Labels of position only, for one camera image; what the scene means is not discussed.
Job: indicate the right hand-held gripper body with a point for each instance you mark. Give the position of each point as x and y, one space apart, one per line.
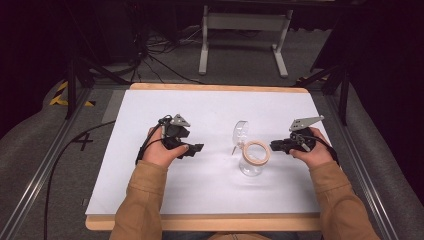
301 140

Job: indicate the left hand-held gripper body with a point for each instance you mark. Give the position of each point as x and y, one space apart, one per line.
175 132

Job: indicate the clear glass jar hinged lid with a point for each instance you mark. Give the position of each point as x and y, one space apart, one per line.
255 160

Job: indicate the person's right hand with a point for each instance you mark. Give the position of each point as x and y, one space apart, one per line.
318 155

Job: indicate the person's left hand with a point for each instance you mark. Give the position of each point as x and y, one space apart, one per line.
158 151

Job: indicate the white table cover sheet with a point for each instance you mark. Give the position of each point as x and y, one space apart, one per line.
206 110

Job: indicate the black tripod stand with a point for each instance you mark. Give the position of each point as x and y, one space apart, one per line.
343 90
71 86

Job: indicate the yellow black hazard tape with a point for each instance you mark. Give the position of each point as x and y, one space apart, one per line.
58 98

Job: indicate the aluminium floor rail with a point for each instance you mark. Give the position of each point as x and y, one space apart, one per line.
40 173
365 173

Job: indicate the white metal table frame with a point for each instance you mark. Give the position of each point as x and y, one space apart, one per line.
245 21

